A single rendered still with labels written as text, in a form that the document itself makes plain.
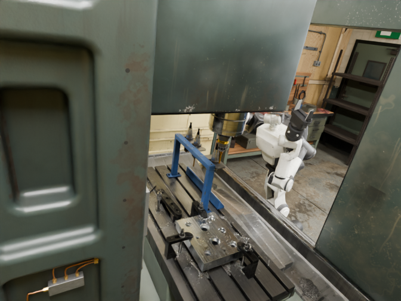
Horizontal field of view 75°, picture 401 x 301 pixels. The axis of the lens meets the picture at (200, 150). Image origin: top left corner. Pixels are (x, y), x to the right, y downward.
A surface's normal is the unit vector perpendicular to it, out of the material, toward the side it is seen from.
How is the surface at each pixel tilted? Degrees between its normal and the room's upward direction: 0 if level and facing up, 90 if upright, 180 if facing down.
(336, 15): 90
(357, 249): 90
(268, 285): 0
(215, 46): 90
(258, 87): 90
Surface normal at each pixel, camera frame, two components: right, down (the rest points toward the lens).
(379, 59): -0.87, 0.09
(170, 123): 0.48, 0.43
